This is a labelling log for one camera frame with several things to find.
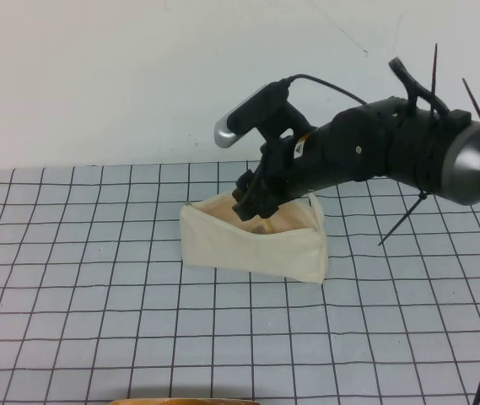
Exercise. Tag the black zip tie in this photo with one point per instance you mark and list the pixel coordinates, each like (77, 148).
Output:
(476, 103)
(435, 80)
(404, 219)

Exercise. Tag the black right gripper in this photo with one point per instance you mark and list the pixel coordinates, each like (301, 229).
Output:
(307, 169)

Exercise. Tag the blue checkered tablecloth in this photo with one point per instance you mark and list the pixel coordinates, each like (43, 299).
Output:
(96, 295)

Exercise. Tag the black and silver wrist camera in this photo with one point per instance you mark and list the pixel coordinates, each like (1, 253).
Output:
(252, 109)

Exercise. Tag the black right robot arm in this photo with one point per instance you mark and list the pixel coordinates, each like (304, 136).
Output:
(412, 143)

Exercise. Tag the cream fabric pencil case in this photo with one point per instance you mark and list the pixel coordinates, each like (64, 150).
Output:
(239, 253)

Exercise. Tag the orange-brown rounded object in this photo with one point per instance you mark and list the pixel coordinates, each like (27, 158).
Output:
(180, 401)

